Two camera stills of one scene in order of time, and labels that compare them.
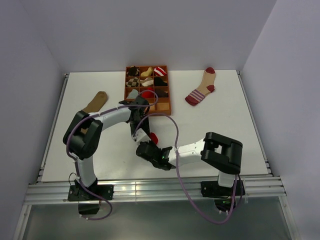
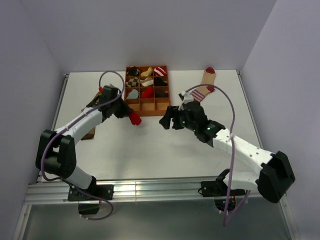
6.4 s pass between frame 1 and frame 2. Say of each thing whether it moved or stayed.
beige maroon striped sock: stayed
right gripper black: moved
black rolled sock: stayed
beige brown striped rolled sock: stayed
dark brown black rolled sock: stayed
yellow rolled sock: stayed
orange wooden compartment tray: stayed
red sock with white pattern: moved
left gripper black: moved
